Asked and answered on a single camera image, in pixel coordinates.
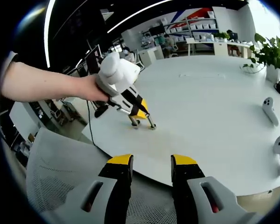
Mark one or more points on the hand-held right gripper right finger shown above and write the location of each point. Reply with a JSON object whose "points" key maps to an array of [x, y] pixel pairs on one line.
{"points": [[190, 179]]}

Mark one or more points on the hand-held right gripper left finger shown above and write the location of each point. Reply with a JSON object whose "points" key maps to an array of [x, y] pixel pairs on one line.
{"points": [[119, 177]]}

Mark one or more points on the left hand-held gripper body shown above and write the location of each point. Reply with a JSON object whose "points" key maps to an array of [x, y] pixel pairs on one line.
{"points": [[121, 74]]}

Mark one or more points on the large steel threaded stud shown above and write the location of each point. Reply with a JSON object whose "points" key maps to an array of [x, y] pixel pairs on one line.
{"points": [[135, 123]]}

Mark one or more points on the small steel threaded stud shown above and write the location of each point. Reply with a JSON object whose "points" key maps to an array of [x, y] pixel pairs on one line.
{"points": [[151, 121]]}

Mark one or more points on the person's left hand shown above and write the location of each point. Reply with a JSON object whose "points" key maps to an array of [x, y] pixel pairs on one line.
{"points": [[91, 88]]}

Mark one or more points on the computer monitor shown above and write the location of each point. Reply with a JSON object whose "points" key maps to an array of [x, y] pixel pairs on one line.
{"points": [[92, 61]]}

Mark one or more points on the white mesh office chair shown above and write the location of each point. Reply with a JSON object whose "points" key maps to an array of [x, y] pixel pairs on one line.
{"points": [[60, 163]]}

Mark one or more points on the curved ceiling light strip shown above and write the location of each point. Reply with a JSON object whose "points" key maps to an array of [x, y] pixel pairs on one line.
{"points": [[135, 16], [46, 28]]}

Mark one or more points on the white desk with legs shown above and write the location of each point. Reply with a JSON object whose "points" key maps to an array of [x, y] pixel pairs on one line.
{"points": [[198, 40]]}

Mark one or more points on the shelf with white bins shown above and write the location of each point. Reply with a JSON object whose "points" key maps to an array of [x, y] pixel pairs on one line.
{"points": [[198, 25]]}

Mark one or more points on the small potted plants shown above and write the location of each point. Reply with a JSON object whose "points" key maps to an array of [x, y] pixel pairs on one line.
{"points": [[221, 36]]}

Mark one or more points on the person's grey shirt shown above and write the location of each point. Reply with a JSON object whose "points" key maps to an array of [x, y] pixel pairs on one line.
{"points": [[8, 59]]}

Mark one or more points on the white plant pot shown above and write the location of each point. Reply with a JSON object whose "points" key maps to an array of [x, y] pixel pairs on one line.
{"points": [[273, 74]]}

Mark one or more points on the green leafy plant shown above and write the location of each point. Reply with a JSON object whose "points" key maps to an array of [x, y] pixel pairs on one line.
{"points": [[270, 52]]}

